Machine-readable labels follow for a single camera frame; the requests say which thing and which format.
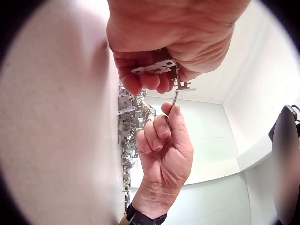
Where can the person's left hand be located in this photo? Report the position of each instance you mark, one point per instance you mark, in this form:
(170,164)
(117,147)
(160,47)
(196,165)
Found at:
(178,28)

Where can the person's right hand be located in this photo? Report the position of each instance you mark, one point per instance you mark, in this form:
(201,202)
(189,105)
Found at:
(165,168)

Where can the person's right ring finger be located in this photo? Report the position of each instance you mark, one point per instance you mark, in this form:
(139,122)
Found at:
(152,141)

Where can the person's right middle finger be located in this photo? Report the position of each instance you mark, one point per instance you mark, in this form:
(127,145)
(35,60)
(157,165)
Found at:
(157,125)

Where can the pile of metal brackets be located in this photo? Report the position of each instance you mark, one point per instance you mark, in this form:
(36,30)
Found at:
(131,121)

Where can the person's right little finger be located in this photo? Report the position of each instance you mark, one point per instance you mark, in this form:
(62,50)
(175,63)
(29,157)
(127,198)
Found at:
(144,150)

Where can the metal hinge bracket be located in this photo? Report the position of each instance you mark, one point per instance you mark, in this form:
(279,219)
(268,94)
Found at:
(157,67)

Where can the person's left fingers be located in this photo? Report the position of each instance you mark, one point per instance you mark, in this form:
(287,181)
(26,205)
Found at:
(138,79)

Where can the thin metal pin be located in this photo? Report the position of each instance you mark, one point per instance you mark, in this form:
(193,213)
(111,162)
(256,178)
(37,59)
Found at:
(173,103)

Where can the person's right index finger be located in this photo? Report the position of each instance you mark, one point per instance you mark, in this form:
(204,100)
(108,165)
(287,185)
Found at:
(166,108)

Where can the person's right thumb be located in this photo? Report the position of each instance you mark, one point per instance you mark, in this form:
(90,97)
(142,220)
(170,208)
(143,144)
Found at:
(180,131)

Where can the black wrist band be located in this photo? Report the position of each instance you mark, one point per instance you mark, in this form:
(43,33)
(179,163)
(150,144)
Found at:
(145,216)

